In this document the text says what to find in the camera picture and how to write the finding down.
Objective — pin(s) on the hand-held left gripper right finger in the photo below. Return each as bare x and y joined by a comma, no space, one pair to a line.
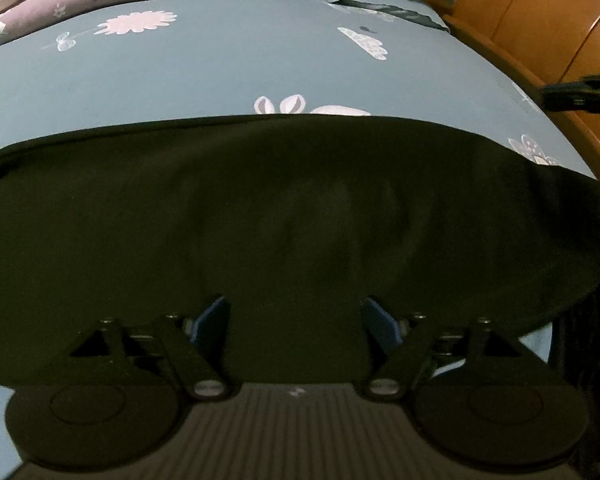
382,327

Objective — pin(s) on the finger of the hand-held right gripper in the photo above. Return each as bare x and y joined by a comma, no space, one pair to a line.
580,95

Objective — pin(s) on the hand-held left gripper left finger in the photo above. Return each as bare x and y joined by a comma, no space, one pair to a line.
212,322

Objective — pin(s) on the black pants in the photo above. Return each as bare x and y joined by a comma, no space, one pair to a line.
290,210

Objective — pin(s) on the wooden headboard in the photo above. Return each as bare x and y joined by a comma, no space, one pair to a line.
540,15

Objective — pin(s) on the blue floral bed sheet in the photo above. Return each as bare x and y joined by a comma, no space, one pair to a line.
205,75

